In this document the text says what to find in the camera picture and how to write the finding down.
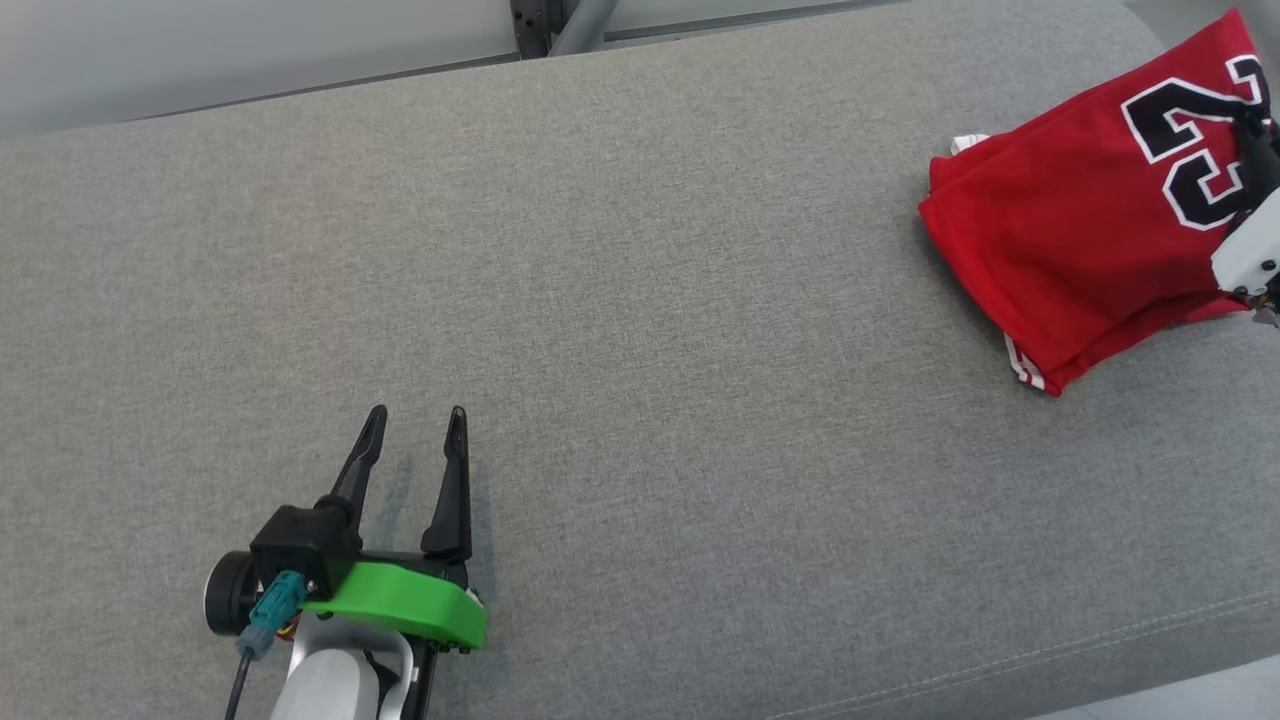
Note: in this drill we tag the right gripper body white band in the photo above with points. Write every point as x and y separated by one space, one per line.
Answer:
1255 250

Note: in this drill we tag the grey round brace tube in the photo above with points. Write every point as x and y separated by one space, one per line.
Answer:
585 22

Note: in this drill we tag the dark perforated bracket plate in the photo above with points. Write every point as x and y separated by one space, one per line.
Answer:
532 25

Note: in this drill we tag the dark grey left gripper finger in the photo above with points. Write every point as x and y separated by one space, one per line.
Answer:
362 460
455 500

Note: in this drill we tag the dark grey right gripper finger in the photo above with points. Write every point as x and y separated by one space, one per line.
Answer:
1258 160

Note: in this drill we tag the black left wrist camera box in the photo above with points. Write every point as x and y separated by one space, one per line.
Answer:
300 540

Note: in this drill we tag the red basketball jersey number 23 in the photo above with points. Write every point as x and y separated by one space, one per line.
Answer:
1080 220

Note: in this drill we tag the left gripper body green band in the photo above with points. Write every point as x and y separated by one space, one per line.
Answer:
410 605

